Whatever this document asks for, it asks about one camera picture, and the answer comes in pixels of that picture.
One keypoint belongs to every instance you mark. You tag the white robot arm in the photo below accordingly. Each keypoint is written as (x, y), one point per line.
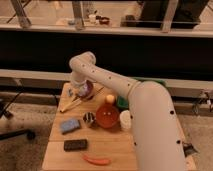
(156, 137)

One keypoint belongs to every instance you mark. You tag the green plastic tray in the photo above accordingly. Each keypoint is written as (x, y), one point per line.
(123, 104)

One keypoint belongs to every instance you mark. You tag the black rectangular block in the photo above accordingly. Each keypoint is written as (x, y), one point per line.
(73, 145)

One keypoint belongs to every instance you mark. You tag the wooden tongs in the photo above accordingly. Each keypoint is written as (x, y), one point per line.
(76, 100)

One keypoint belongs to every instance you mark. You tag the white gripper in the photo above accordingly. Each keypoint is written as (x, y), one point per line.
(77, 86)

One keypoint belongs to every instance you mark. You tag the wooden table board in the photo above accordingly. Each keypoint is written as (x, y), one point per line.
(113, 144)

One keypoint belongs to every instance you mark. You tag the black office chair base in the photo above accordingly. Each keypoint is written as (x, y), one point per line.
(30, 134)

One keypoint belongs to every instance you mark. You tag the striped dark ball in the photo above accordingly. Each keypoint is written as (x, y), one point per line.
(89, 119)

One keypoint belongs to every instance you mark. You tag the red bowl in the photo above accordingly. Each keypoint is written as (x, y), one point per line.
(107, 116)

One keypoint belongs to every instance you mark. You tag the purple bowl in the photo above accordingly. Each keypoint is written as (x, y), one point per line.
(85, 90)

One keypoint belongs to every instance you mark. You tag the small orange ball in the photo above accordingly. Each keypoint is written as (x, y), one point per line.
(110, 99)

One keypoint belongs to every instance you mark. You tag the orange carrot toy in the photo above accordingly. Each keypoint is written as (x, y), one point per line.
(95, 161)

